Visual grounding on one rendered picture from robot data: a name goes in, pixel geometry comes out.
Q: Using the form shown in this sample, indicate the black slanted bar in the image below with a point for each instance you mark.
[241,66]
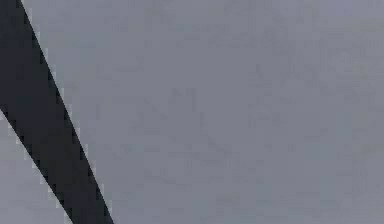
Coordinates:
[41,116]

